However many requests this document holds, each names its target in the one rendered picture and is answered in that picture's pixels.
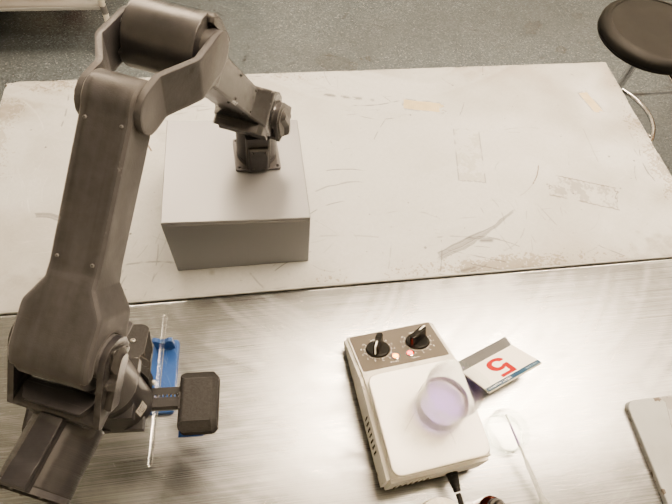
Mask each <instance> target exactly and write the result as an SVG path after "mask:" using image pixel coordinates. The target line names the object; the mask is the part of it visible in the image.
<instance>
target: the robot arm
mask: <svg viewBox="0 0 672 504"><path fill-rule="evenodd" d="M229 42H230V37H229V34H228V32H227V30H226V28H225V26H224V23H223V21H222V19H221V18H220V16H219V15H218V14H216V13H214V12H210V11H206V10H202V9H198V8H194V7H191V6H187V5H183V4H179V3H175V2H171V1H167V0H130V1H129V2H128V4H127V6H126V5H124V6H122V7H120V8H119V9H118V10H117V11H116V12H115V13H114V14H113V15H112V16H111V17H110V18H109V19H108V20H107V21H106V22H105V23H104V24H103V25H102V26H101V27H100V28H99V29H98V30H97V31H96V32H95V60H94V61H93V62H92V63H91V64H90V65H89V67H88V68H87V69H86V70H85V71H84V72H83V73H82V74H81V76H80V77H79V79H78V80H77V83H76V86H75V89H74V104H75V109H76V111H77V113H78V120H77V125H76V130H75V135H74V140H73V145H72V150H71V155H70V160H69V165H68V170H67V175H66V180H65V186H64V191H63V196H62V201H61V206H60V211H59V216H58V221H57V226H56V231H55V236H54V241H53V246H52V252H51V257H50V261H49V264H48V267H47V271H46V274H45V276H44V277H43V278H42V279H41V280H40V281H39V282H38V283H37V284H36V285H35V286H34V287H33V288H32V289H31V290H30V291H29V292H28V293H27V294H26V295H25V296H24V297H23V298H22V300H21V303H20V306H19V310H18V313H17V316H16V319H15V322H14V324H13V326H12V328H11V330H10V333H9V337H8V361H7V402H9V403H13V404H16V405H19V406H22V407H25V408H26V413H25V417H24V421H23V426H22V434H21V435H20V437H19V439H18V440H17V442H16V444H15V446H14V447H13V449H12V451H11V453H10V454H9V456H8V458H7V459H6V461H5V463H4V465H3V466H2V468H1V470H0V490H2V489H6V490H9V491H12V492H15V493H18V494H19V496H23V495H24V496H27V497H30V498H33V499H36V500H39V501H42V502H46V503H47V504H69V503H70V501H71V499H72V497H73V495H74V493H75V491H76V489H77V487H78V485H79V483H80V481H81V479H82V477H83V475H84V473H85V471H86V469H87V467H88V465H89V463H90V461H91V459H92V457H93V455H94V453H95V451H96V449H97V447H98V445H99V443H100V441H101V439H102V437H103V435H104V434H109V433H126V432H144V431H145V426H146V419H147V418H148V416H149V415H150V413H151V412H155V411H173V410H178V418H177V428H178V438H181V437H198V436H203V435H205V434H213V433H215V432H216V431H217V430H218V422H219V397H220V378H219V376H218V375H217V374H216V373H215V372H214V371H213V372H193V373H184V374H182V375H181V380H180V386H179V387H161V388H152V385H155V384H156V380H153V376H152V374H151V371H150V366H151V363H150V359H151V354H152V351H153V348H152V342H151V337H150V331H149V327H148V326H146V325H144V324H133V323H132V321H129V316H130V306H129V304H128V301H127V298H126V296H125V293H124V291H123V288H122V286H121V283H120V278H121V270H122V265H123V260H124V255H125V251H126V246H127V241H128V237H129V232H130V228H131V223H132V218H133V214H134V209H135V205H136V200H137V195H138V191H139V186H140V182H141V177H142V172H143V168H144V163H145V158H146V154H147V149H148V145H149V140H150V135H152V134H153V133H154V132H155V131H156V130H157V129H158V128H159V126H160V125H161V124H162V122H163V121H164V119H165V118H166V117H167V116H169V115H171V114H173V113H175V112H177V111H179V110H182V109H184V108H186V107H188V106H190V105H192V104H194V103H197V102H199V101H201V100H202V99H204V98H207V99H208V100H210V101H211V102H212V103H214V104H215V110H214V114H215V117H214V120H213V123H215V124H218V125H219V128H222V129H226V130H229V131H233V132H236V139H233V150H234V159H235V168H236V171H237V172H255V171H272V170H280V169H281V163H280V158H279V152H278V146H277V141H278V142H280V140H281V138H282V136H285V135H288V134H289V133H290V119H291V107H290V106H289V105H287V104H285V103H283V102H282V96H281V94H280V92H277V91H273V90H269V89H265V88H261V87H258V86H255V85H254V84H253V83H252V82H251V81H250V80H249V79H248V78H247V77H246V75H245V74H244V73H243V72H242V71H241V70H240V69H239V68H238V67H237V66H236V65H235V64H234V63H233V61H232V60H231V59H230V58H229V57H228V52H229ZM122 62H124V63H125V64H126V65H127V66H129V67H132V68H136V69H140V70H143V71H147V72H151V73H154V75H153V76H152V77H151V78H150V80H149V81H148V80H145V79H141V78H137V77H133V76H130V75H126V74H122V73H118V72H115V70H116V69H117V67H118V66H119V65H120V64H121V63H122ZM33 375H34V376H33ZM36 376H37V377H36ZM178 394H179V396H178ZM155 395H156V397H157V398H154V397H155ZM159 395H160V397H159ZM163 395H164V397H162V396H163ZM167 395H168V397H166V396H167ZM170 395H172V397H170ZM174 395H176V397H174Z"/></svg>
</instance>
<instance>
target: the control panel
mask: <svg viewBox="0 0 672 504"><path fill-rule="evenodd" d="M423 325H425V327H426V336H427V337H428V338H429V340H430V342H429V345H428V346H427V347H426V348H424V349H413V348H410V347H409V346H408V345H407V344H406V337H407V336H408V335H410V334H412V333H413V332H414V331H415V330H416V329H418V328H419V327H420V326H423ZM376 333H378V332H376ZM376 333H371V334H366V335H360V336H355V337H350V341H351V344H352V346H353V349H354V351H355V353H356V356H357V358H358V360H359V363H360V365H361V368H362V370H363V372H367V371H372V370H377V369H382V368H387V367H391V366H396V365H401V364H406V363H411V362H415V361H420V360H425V359H430V358H435V357H439V356H444V355H448V354H449V353H448V351H447V350H446V348H445V347H444V345H443V344H442V342H441V341H440V339H439V338H438V336H437V334H436V333H435V331H434V330H433V328H432V327H431V325H430V324H429V322H427V323H422V324H417V325H412V326H406V327H401V328H396V329H391V330H386V331H381V333H382V334H383V341H384V342H386V343H387V344H388V345H389V346H390V352H389V353H388V354H387V355H386V356H384V357H379V358H376V357H372V356H370V355H368V354H367V352H366V346H367V344H368V343H370V342H372V341H374V339H375V336H376ZM408 351H413V354H412V355H409V354H407V352H408ZM395 353H396V354H398V355H399V357H397V358H394V357H393V354H395Z"/></svg>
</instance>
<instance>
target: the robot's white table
mask: <svg viewBox="0 0 672 504"><path fill-rule="evenodd" d="M245 75H246V77H247V78H248V79H249V80H250V81H251V82H252V83H253V84H254V85H255V86H258V87H261V88H265V89H269V90H273V91H277V92H280V94H281V96H282V102H283V103H285V104H287V105H289V106H290V107H291V119H290V120H297V122H298V129H299V136H300V143H301V151H302V158H303V165H304V172H305V180H306V187H307V194H308V201H309V209H310V216H311V219H310V240H309V260H308V261H298V262H285V263H272V264H259V265H247V266H234V267H221V268H208V269H196V270H183V271H178V270H177V267H176V264H175V262H174V259H173V256H172V254H171V251H170V248H169V245H168V243H167V240H166V237H165V235H164V232H163V229H162V227H161V207H162V191H163V175H164V160H165V144H166V128H167V121H194V120H214V117H215V114H214V110H215V104H214V103H212V102H211V101H210V100H208V99H207V98H204V99H202V100H201V101H199V102H197V103H194V104H192V105H190V106H188V107H186V108H184V109H182V110H179V111H177V112H175V113H173V114H171V115H169V116H167V117H166V118H165V119H164V121H163V122H162V124H161V125H160V126H159V128H158V129H157V130H156V131H155V132H154V133H153V134H152V135H150V140H149V145H148V149H147V154H146V158H145V163H144V168H143V172H142V177H141V182H140V186H139V191H138V195H137V200H136V205H135V209H134V214H133V218H132V223H131V228H130V232H129V237H128V241H127V246H126V251H125V255H124V260H123V265H122V270H121V278H120V283H121V286H122V288H123V291H124V293H125V296H126V298H127V301H128V304H129V305H135V304H147V303H158V302H170V301H182V300H194V299H205V298H217V297H229V296H240V295H252V294H264V293H276V292H287V291H299V290H311V289H323V288H334V287H346V286H358V285H369V284H381V283H393V282H405V281H416V280H428V279H440V278H451V277H463V276H475V275H487V274H498V273H510V272H522V271H534V270H545V269H557V268H569V267H580V266H592V265H604V264H616V263H627V262H639V261H651V260H663V259H672V176H671V175H670V173H669V171H668V169H667V168H666V166H665V164H664V162H663V161H662V159H661V157H660V156H659V154H658V152H657V151H656V149H655V147H654V146H653V144H652V142H651V140H650V138H649V137H648V135H647V133H646V131H645V130H644V128H643V126H642V124H641V123H640V121H639V119H638V118H637V116H636V114H635V113H634V111H633V110H632V108H631V106H630V104H629V102H628V100H627V99H626V97H625V95H624V93H623V92H622V90H621V88H620V86H619V85H618V83H617V81H616V80H615V78H614V76H613V74H612V73H611V71H610V69H609V67H608V66H607V64H606V62H593V63H563V64H533V65H504V66H474V67H444V68H414V69H384V70H361V71H325V72H295V73H269V74H245ZM76 83H77V80H57V81H26V82H15V83H9V84H8V83H6V88H5V89H4V92H3V96H2V100H1V104H0V316H6V315H17V313H18V310H19V306H20V303H21V300H22V298H23V297H24V296H25V295H26V294H27V293H28V292H29V291H30V290H31V289H32V288H33V287H34V286H35V285H36V284H37V283H38V282H39V281H40V280H41V279H42V278H43V277H44V276H45V274H46V271H47V267H48V264H49V261H50V257H51V252H52V246H53V241H54V236H55V231H56V226H57V221H58V216H59V211H60V206H61V201H62V196H63V191H64V186H65V180H66V175H67V170H68V165H69V160H70V155H71V150H72V145H73V140H74V135H75V130H76V125H77V120H78V113H77V111H76V109H75V104H74V89H75V86H76Z"/></svg>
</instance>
